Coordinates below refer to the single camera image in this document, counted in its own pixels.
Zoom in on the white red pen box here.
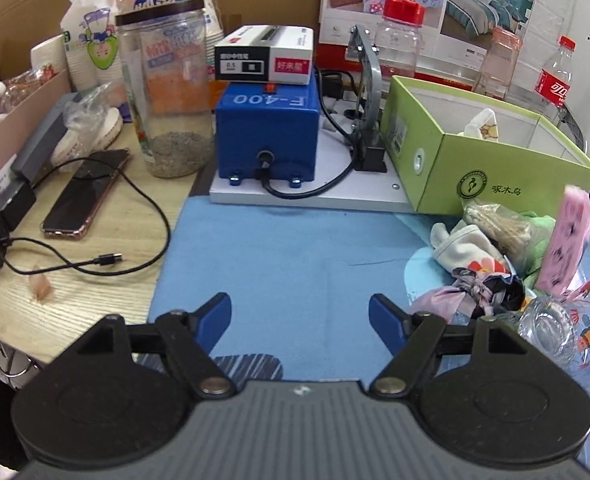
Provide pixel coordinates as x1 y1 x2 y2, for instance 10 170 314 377
213 24 316 86

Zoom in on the white machine base plate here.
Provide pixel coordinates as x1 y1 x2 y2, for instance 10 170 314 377
208 105 417 214

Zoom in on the smartphone with rose gold case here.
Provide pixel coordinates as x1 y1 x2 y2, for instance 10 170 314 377
41 148 132 239

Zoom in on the blue sealing machine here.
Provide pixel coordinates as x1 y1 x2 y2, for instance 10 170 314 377
214 76 322 184

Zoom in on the black charging cable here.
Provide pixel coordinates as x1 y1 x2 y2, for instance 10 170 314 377
0 157 172 278

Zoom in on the clear bottle with red cap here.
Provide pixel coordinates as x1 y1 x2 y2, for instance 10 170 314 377
374 0 427 82

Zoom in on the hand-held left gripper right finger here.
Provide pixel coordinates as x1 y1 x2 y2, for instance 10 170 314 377
369 294 526 397

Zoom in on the green fuzzy cloth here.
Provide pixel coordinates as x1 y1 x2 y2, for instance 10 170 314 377
522 212 558 291

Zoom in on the white tissue packet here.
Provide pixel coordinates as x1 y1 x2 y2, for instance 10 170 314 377
59 0 132 88

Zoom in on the clear jar with black lid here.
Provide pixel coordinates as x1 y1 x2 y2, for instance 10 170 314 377
115 2 217 180

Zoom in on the clear pinkish capless bottle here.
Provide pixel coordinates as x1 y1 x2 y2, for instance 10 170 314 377
473 27 524 103

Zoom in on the white yellow sock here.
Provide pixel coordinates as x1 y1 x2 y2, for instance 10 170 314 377
456 108 500 141

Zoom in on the clear glass cup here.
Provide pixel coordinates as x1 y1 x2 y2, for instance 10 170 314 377
516 294 582 378

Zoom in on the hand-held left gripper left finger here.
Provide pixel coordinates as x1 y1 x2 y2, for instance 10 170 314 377
75 292 236 400

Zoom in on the green cardboard box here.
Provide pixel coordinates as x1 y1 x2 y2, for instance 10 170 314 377
379 75 590 216

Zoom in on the clear bag with brown contents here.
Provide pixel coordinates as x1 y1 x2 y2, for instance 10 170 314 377
461 203 552 273

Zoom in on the garlic clove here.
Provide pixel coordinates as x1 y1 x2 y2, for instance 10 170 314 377
28 264 57 305

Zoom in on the dark pink patterned cloth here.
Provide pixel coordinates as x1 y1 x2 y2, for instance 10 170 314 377
409 266 526 322

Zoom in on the black machine power cable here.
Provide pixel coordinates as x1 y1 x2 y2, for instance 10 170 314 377
255 72 376 200

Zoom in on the white flower print sock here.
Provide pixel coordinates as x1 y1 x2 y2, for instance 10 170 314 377
429 222 514 281

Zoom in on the blue printed mat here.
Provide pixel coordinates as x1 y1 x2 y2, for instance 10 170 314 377
146 192 590 413

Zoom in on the red label cola bottle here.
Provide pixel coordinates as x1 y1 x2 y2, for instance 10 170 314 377
531 35 590 126

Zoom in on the white power strip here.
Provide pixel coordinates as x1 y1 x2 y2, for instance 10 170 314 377
318 67 371 126

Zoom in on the stack of paper cups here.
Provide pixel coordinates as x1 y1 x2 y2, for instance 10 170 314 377
29 34 72 83

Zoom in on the grey black charger box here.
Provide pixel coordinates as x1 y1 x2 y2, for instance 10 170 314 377
0 92 92 223

